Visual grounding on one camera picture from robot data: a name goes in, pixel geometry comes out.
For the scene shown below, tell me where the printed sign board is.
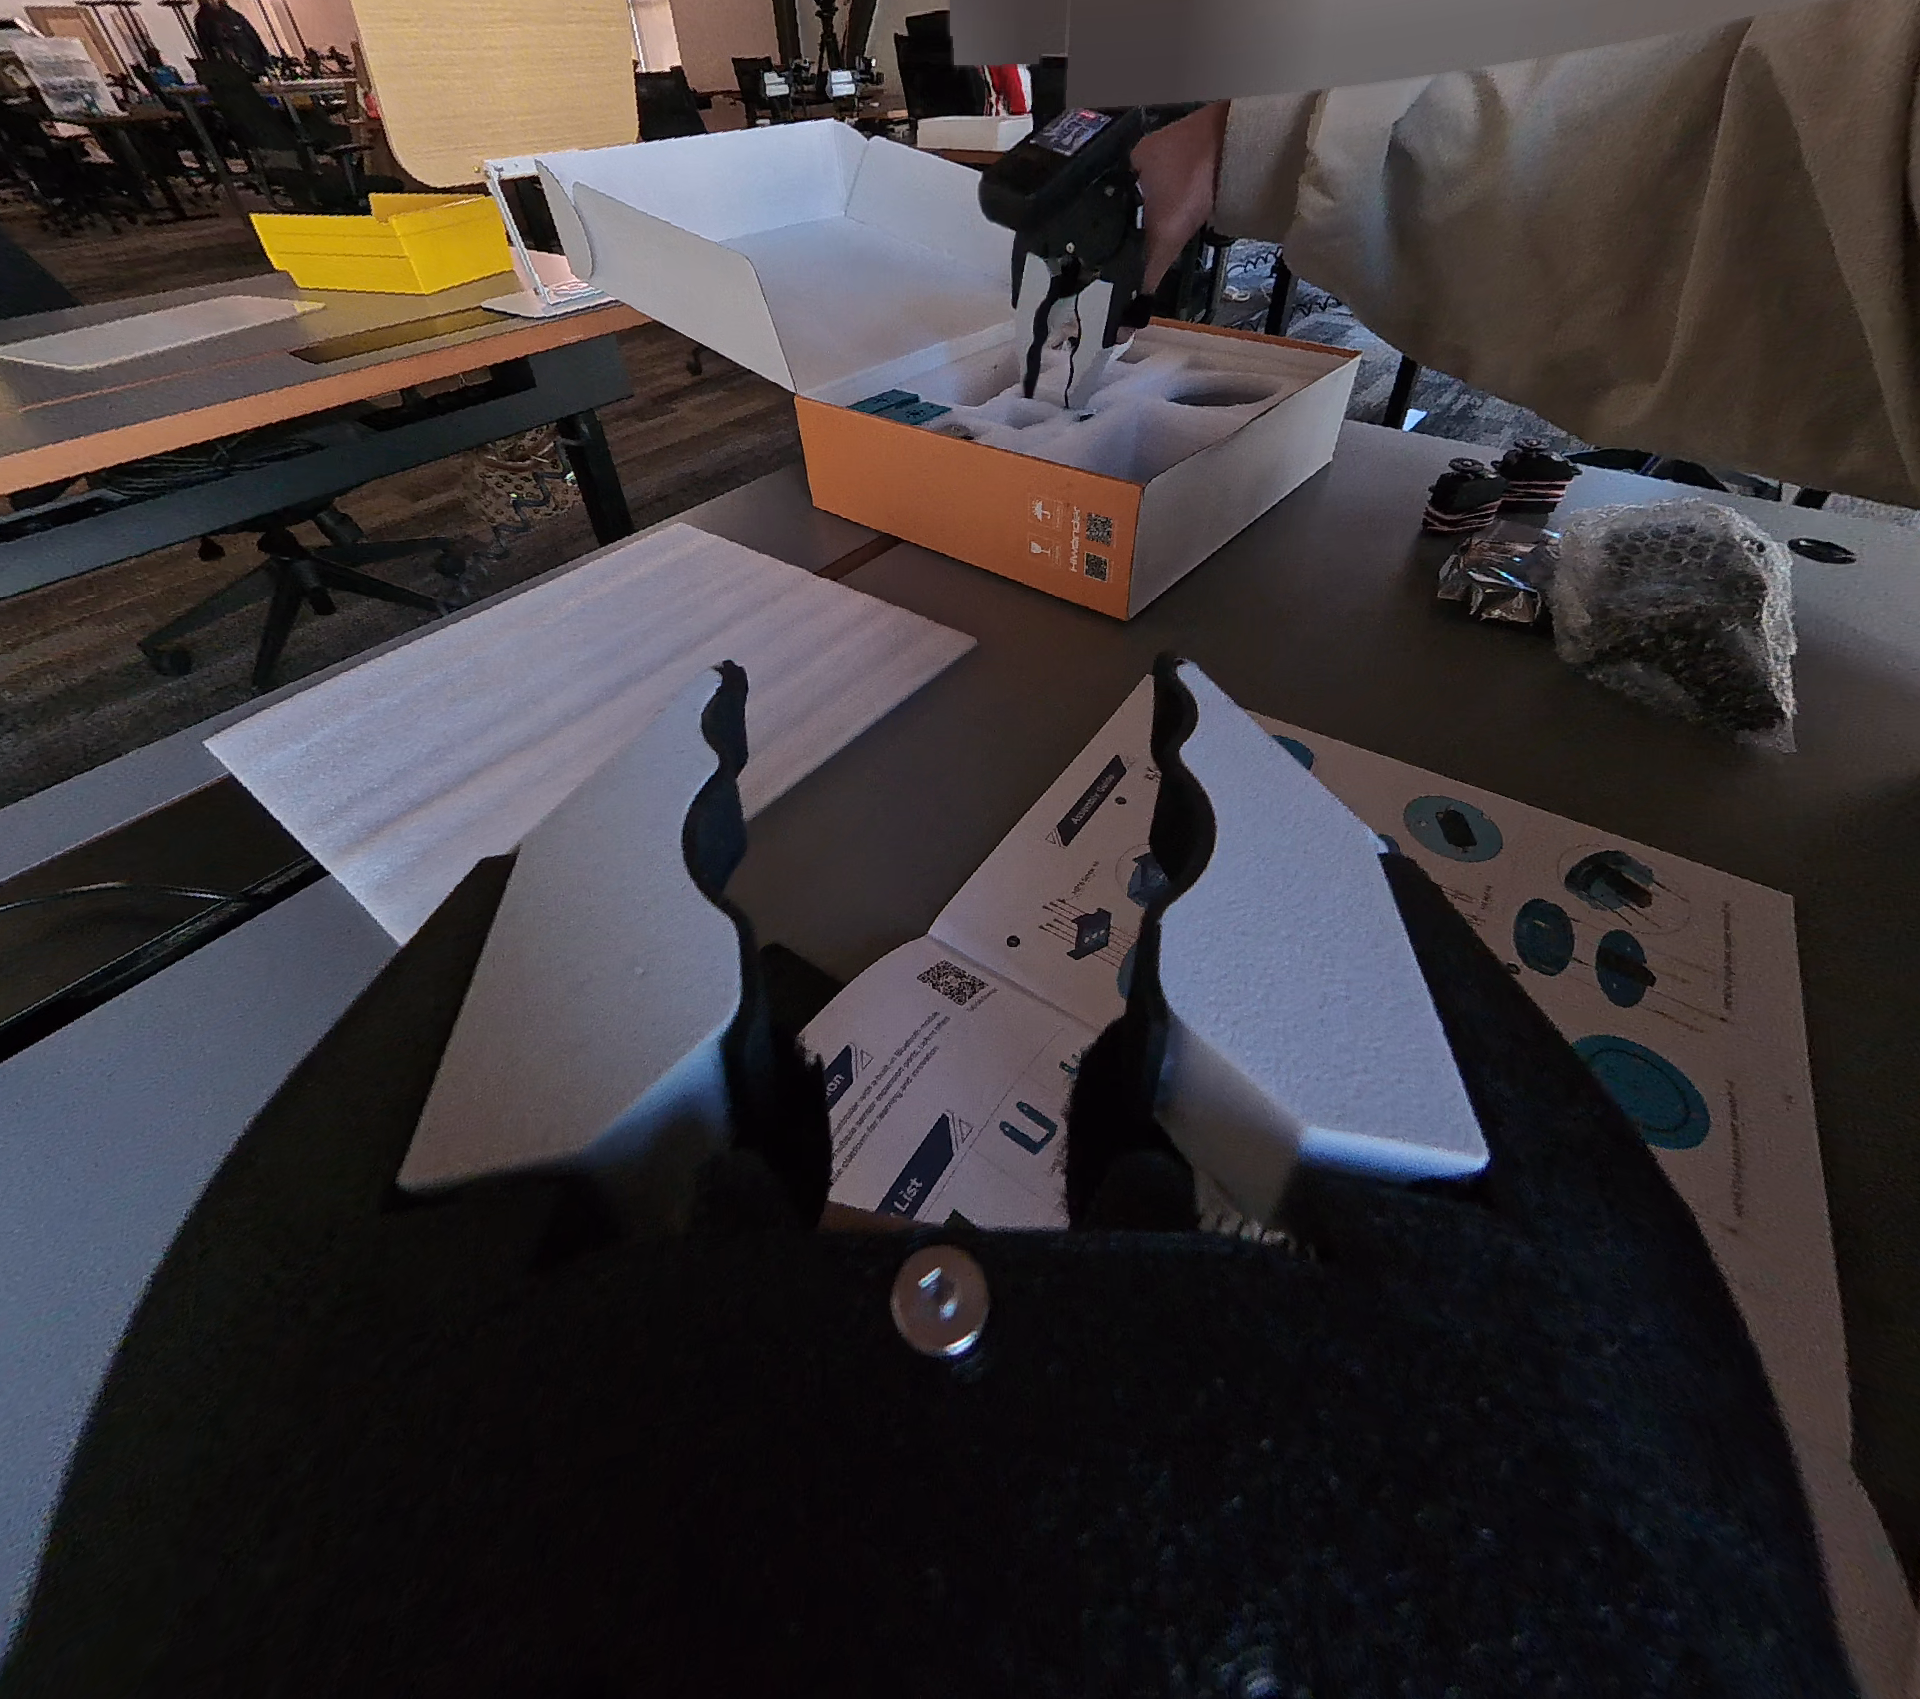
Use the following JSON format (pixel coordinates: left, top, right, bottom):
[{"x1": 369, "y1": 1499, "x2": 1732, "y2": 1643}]
[{"x1": 0, "y1": 35, "x2": 111, "y2": 120}]

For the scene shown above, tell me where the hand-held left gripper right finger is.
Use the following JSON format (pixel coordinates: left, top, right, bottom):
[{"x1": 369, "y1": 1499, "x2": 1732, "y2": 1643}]
[{"x1": 1057, "y1": 653, "x2": 1490, "y2": 1229}]

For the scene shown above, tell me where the bubble wrap package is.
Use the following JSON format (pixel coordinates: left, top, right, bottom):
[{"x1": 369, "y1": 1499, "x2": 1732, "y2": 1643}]
[{"x1": 1545, "y1": 499, "x2": 1799, "y2": 750}]

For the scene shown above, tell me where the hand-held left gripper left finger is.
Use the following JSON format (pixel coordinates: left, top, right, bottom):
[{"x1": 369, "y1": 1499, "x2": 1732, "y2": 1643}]
[{"x1": 398, "y1": 662, "x2": 834, "y2": 1229}]

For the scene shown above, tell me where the yellow plastic bin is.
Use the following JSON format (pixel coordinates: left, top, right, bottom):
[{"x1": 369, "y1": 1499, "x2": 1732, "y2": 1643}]
[
  {"x1": 367, "y1": 191, "x2": 512, "y2": 239},
  {"x1": 250, "y1": 210, "x2": 519, "y2": 297}
]

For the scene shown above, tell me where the white foam sheet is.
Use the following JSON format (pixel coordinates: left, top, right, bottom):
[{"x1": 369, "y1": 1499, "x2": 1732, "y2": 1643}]
[{"x1": 203, "y1": 521, "x2": 981, "y2": 944}]

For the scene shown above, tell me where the white and orange cardboard box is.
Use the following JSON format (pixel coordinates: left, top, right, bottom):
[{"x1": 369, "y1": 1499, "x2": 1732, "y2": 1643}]
[{"x1": 533, "y1": 122, "x2": 1365, "y2": 622}]

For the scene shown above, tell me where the person's right hand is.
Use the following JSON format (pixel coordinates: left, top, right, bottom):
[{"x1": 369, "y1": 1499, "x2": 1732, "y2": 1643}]
[{"x1": 1128, "y1": 99, "x2": 1237, "y2": 286}]

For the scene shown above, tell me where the patterned ceramic pot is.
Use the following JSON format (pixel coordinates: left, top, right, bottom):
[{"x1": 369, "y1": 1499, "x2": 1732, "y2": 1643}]
[{"x1": 480, "y1": 440, "x2": 582, "y2": 525}]

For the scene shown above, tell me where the grey table with wooden edge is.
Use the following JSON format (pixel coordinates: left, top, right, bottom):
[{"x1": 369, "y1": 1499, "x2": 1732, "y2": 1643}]
[{"x1": 0, "y1": 260, "x2": 663, "y2": 605}]

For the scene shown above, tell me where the group of black office chairs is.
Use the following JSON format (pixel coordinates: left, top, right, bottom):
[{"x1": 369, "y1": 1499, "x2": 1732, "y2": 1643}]
[{"x1": 0, "y1": 49, "x2": 369, "y2": 234}]

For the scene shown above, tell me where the white user manual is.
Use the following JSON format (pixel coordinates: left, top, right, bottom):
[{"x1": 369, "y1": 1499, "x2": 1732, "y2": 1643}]
[{"x1": 796, "y1": 677, "x2": 1920, "y2": 1699}]

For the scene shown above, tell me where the white flat tray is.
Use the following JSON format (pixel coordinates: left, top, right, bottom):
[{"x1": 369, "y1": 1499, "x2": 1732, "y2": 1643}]
[{"x1": 0, "y1": 297, "x2": 324, "y2": 376}]

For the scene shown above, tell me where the white foam insert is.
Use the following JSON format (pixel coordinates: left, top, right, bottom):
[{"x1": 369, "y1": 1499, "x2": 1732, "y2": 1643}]
[{"x1": 855, "y1": 317, "x2": 1325, "y2": 490}]

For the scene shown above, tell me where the silver foil bag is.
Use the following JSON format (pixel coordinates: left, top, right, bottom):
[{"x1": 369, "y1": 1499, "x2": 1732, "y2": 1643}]
[{"x1": 1438, "y1": 530, "x2": 1562, "y2": 630}]

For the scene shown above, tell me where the rounded light wood panel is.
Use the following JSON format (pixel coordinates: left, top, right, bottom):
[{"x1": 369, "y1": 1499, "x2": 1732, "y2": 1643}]
[{"x1": 343, "y1": 0, "x2": 639, "y2": 194}]

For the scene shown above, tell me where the white metal stand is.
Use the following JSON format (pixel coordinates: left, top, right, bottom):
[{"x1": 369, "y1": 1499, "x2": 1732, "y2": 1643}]
[{"x1": 480, "y1": 162, "x2": 620, "y2": 319}]

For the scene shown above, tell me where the black office chair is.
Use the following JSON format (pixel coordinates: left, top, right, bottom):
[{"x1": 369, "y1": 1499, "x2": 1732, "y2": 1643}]
[{"x1": 142, "y1": 497, "x2": 471, "y2": 689}]

